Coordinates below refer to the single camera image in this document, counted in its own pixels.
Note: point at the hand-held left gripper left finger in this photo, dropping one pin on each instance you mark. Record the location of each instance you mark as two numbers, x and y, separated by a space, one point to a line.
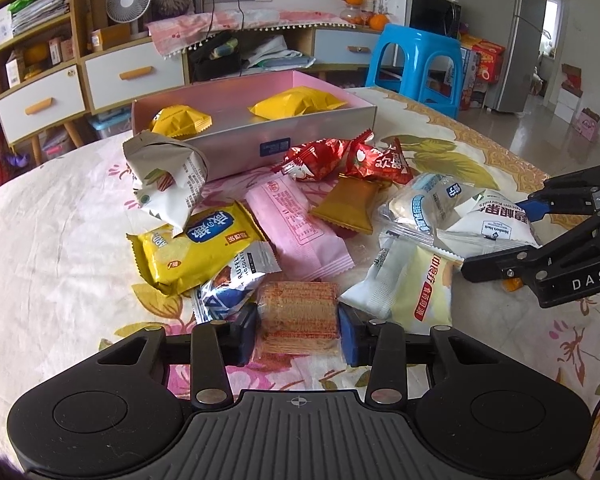
246 334

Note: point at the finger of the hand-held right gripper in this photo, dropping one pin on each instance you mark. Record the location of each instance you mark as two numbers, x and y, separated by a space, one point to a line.
538 207
495 266

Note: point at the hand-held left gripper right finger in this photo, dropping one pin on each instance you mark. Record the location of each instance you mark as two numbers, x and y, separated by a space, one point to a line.
349 336

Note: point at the white nut packet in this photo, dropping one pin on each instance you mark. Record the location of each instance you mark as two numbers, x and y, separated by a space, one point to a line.
495 227
167 180

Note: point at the clear wafer biscuit pack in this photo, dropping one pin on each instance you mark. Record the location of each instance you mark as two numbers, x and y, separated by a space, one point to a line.
299 315

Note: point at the clear packet blue label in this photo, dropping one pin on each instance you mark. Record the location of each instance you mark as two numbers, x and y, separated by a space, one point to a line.
420 205

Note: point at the yellow cracker packet blue label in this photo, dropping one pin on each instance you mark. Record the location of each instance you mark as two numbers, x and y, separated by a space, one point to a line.
195 250

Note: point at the golden brown snack packet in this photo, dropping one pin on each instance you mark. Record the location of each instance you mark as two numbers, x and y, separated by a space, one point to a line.
347 205

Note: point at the pink cardboard box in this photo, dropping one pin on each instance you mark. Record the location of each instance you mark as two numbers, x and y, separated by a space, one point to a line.
300 132

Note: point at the silver blue chocolate packet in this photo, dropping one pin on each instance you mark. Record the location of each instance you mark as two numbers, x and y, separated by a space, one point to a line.
225 290

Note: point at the plain white snack packet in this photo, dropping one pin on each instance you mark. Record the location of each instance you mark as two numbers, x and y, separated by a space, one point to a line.
380 280

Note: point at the small pink carton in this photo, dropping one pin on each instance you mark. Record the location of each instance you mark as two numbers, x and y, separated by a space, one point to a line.
589 124

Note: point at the pink snack packet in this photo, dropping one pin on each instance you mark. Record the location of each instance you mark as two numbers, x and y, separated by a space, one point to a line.
295 230

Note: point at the stacked cardboard boxes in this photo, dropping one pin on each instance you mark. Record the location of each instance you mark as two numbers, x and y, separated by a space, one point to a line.
571 90

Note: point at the red snack carton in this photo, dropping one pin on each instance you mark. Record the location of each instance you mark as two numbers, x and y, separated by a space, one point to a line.
487 65

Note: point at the red candy packet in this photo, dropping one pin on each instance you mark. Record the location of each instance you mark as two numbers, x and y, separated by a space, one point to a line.
312 160
382 162

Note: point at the crumpled white nut packet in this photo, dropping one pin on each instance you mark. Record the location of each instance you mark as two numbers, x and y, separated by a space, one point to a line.
167 180

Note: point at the silver refrigerator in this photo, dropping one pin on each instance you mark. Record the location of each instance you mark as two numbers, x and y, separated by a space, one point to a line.
517 35

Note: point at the blue plastic stool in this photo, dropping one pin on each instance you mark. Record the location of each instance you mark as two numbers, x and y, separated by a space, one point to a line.
415 42

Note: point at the black microwave oven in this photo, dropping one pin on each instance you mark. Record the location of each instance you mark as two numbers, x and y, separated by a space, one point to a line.
435 12

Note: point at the yellow snack packet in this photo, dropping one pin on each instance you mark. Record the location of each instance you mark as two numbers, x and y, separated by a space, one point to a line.
295 104
180 121

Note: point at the blue lidded storage bin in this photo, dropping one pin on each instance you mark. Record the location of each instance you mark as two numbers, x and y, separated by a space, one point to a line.
112 125

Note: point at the clear plastic storage bin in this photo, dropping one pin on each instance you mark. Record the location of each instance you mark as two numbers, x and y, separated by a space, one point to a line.
57 145

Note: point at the black bag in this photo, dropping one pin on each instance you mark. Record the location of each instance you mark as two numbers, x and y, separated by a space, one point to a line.
212 60

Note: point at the pile of folded cloths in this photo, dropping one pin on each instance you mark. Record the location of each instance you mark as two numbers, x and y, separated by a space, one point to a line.
275 55

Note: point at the long wooden sideboard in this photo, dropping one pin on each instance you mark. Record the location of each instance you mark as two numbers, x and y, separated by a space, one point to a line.
300 35

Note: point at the pink fringed cloth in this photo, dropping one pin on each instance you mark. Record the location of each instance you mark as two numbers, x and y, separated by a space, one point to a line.
260 22

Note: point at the flat cardboard box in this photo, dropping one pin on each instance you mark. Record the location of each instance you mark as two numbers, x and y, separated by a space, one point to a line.
110 37

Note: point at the small brown cartons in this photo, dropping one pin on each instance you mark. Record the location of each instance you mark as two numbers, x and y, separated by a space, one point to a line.
62 50

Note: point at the orange yellow shelf item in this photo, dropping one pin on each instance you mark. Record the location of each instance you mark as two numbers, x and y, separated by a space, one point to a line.
36 57

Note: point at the small white carton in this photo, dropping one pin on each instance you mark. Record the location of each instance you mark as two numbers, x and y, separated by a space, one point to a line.
14 70

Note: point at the small white desk fan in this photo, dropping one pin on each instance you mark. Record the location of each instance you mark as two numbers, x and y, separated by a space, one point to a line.
127 2

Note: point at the wooden shelf cabinet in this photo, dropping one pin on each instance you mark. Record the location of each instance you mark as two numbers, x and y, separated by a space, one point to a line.
77 20

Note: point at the stack of papers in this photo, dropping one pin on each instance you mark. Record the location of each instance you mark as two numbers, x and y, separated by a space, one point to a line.
40 10

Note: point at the white box on shelf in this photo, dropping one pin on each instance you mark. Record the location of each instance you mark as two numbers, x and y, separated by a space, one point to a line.
0 24

